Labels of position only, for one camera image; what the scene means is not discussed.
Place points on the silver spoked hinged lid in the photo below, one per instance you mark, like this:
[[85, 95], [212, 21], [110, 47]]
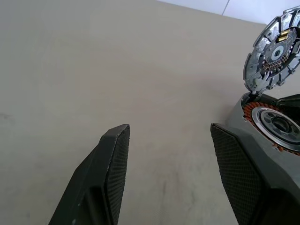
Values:
[[269, 54]]

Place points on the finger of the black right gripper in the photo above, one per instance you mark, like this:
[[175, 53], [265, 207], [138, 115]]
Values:
[[289, 102]]

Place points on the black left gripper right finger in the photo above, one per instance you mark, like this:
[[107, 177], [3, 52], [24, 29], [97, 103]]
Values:
[[241, 182]]

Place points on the grey round motor housing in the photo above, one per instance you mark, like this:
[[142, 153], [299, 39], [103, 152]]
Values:
[[236, 117]]

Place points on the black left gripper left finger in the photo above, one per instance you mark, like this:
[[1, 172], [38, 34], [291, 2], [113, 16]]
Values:
[[98, 182]]

